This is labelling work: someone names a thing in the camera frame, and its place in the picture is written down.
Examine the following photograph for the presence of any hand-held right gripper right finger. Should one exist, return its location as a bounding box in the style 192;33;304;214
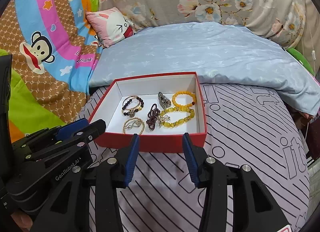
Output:
182;133;290;232

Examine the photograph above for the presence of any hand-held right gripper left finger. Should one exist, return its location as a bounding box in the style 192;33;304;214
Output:
32;133;140;232

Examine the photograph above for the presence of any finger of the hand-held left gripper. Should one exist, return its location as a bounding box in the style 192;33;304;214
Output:
27;119;107;165
25;118;89;153

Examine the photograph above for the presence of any gold bead bracelet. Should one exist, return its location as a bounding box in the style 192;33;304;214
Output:
122;118;146;136

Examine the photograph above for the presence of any yellow chunky bead bracelet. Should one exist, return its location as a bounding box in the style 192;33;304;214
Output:
159;106;196;128

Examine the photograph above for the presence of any dark red bead bracelet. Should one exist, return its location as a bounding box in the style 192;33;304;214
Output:
146;103;161;131

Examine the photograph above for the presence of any silver charm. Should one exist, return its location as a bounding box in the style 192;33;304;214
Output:
156;113;172;129

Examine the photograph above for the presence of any grey silver pendant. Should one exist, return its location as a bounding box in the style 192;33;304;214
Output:
157;92;172;109

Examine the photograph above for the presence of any red jewelry box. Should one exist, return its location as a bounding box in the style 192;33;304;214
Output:
89;71;207;153

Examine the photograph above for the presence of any person's left hand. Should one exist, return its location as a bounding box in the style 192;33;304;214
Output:
11;211;34;232

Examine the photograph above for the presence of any thin gold bangle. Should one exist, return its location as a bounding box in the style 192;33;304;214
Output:
123;95;145;113

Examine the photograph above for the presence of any colourful cartoon blanket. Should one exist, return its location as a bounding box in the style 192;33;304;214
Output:
0;0;105;143

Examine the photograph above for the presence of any grey striped bedsheet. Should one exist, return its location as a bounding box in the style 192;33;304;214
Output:
80;82;310;232

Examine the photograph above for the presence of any light blue quilt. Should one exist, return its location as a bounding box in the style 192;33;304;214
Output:
89;22;320;118

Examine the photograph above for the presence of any pink cartoon pillow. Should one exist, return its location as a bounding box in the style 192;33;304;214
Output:
85;7;137;48

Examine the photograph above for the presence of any green plastic stool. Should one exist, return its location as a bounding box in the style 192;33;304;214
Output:
286;47;314;75

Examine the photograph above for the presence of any orange bead bracelet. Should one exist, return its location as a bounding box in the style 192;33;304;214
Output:
172;91;197;108

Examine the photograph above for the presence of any white cable with switch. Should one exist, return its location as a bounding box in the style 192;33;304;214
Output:
302;20;318;63

